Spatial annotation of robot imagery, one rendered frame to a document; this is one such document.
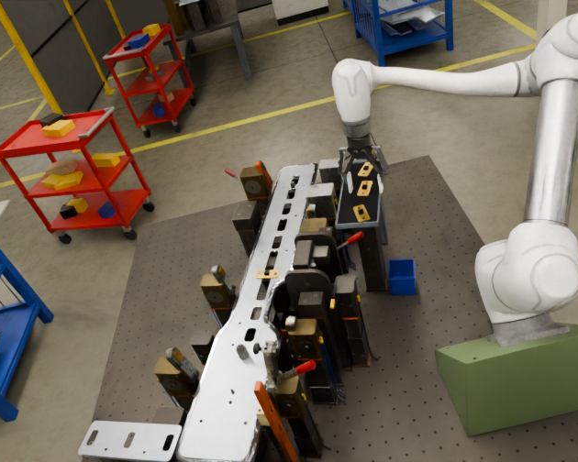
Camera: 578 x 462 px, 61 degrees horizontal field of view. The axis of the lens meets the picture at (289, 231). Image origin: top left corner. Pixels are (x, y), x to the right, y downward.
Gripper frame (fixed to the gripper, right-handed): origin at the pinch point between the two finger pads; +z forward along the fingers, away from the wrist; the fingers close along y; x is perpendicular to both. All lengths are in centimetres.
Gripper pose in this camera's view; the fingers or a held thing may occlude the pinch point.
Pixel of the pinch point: (365, 185)
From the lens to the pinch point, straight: 171.3
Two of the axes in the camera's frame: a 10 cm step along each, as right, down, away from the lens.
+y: -9.3, -0.3, 3.7
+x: -3.0, 6.3, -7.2
